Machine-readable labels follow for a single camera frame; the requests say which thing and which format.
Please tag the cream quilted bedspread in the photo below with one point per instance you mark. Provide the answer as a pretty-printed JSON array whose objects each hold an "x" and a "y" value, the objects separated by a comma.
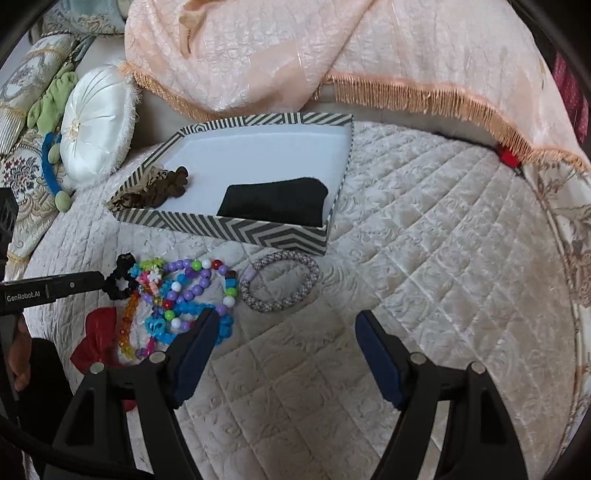
[{"x": 438, "y": 254}]

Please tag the peach fringed blanket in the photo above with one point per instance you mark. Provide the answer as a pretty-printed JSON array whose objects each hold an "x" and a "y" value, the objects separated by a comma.
[{"x": 277, "y": 55}]

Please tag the white round satin pillow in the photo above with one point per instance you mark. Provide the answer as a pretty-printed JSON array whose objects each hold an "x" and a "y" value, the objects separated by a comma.
[{"x": 92, "y": 124}]

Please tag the black scrunchie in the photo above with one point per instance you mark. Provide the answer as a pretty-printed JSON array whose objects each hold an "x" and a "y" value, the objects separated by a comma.
[{"x": 123, "y": 261}]

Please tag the light blue embroidered cushion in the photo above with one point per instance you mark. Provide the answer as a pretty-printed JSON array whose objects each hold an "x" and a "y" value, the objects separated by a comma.
[{"x": 87, "y": 16}]

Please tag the floral tapestry cushion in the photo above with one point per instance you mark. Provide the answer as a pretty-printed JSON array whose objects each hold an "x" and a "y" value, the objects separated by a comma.
[{"x": 23, "y": 184}]

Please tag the beige upholstered backrest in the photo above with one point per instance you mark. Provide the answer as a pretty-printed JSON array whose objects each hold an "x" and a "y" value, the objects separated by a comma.
[{"x": 157, "y": 120}]

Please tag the brown scrunchie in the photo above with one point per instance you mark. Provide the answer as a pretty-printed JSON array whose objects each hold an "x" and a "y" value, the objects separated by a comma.
[{"x": 168, "y": 184}]

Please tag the red dotted cloth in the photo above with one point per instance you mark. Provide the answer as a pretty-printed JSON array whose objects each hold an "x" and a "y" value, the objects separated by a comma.
[{"x": 565, "y": 83}]

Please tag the cream gold embroidered cushion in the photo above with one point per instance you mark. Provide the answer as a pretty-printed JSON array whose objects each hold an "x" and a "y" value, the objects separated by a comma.
[{"x": 27, "y": 78}]

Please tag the leopard print scrunchie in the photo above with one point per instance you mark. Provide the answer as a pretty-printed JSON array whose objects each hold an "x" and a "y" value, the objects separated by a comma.
[{"x": 131, "y": 196}]

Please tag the small red object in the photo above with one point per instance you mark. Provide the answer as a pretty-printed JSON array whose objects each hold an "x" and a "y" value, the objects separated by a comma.
[{"x": 509, "y": 157}]

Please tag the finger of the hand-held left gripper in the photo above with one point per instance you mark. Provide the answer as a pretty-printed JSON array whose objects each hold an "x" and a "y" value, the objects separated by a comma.
[{"x": 83, "y": 284}]

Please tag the striped chevron cardboard box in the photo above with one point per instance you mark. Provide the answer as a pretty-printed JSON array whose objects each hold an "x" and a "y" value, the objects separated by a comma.
[{"x": 258, "y": 157}]

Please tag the red fabric bow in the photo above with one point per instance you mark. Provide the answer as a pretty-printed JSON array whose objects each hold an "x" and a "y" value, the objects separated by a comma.
[{"x": 99, "y": 323}]

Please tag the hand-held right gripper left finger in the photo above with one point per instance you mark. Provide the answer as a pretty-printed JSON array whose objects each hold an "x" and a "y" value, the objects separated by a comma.
[{"x": 196, "y": 355}]

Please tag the floral cream cloth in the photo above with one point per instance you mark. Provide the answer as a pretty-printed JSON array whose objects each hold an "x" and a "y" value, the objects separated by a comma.
[{"x": 568, "y": 217}]

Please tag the person's left hand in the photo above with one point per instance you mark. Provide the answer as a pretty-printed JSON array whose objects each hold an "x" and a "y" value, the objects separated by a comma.
[{"x": 21, "y": 350}]

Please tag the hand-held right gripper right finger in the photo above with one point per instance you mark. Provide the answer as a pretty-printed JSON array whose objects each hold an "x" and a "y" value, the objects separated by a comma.
[{"x": 383, "y": 360}]

